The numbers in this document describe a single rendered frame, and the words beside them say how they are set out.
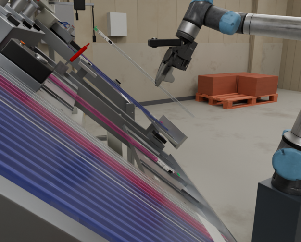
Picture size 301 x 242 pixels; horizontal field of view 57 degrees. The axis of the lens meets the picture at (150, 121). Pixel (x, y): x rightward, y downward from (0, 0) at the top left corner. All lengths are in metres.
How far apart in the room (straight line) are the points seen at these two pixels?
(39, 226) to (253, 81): 5.28
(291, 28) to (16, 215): 1.03
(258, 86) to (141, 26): 2.35
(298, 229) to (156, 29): 4.34
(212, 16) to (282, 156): 0.53
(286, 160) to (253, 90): 4.46
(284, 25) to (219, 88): 4.31
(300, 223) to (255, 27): 0.74
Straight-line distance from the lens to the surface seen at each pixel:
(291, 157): 1.01
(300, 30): 1.11
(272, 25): 1.12
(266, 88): 5.62
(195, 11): 1.07
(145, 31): 5.00
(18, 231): 0.21
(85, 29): 4.43
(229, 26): 1.03
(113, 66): 4.70
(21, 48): 0.49
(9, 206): 0.21
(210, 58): 5.91
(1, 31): 0.51
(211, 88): 5.28
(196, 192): 0.74
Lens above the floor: 1.10
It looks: 16 degrees down
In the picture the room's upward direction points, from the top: straight up
